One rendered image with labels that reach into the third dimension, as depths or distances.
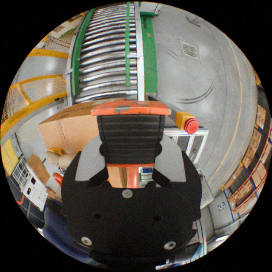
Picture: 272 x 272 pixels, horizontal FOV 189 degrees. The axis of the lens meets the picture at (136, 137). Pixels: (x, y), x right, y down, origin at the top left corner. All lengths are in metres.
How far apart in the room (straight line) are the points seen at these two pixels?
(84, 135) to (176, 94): 1.35
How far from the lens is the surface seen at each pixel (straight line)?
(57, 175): 0.34
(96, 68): 0.87
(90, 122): 0.29
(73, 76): 0.87
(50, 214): 0.37
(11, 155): 7.64
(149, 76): 1.36
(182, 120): 0.40
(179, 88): 1.49
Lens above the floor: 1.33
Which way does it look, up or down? 60 degrees down
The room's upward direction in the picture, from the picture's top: 177 degrees clockwise
